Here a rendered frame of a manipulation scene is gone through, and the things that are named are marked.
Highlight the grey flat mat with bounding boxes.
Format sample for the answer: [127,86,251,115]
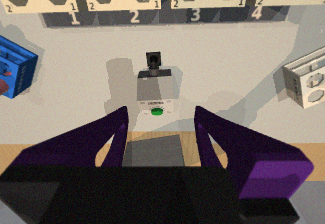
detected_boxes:
[0,0,325,144]

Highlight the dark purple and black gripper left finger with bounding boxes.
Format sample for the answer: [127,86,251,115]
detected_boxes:
[9,106,129,167]

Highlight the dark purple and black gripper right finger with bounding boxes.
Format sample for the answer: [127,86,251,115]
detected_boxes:
[194,106,314,201]

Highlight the white tube rack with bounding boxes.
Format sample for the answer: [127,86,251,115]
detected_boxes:
[282,46,325,109]

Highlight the blue tube rack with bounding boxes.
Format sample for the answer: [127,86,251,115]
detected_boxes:
[0,35,38,99]

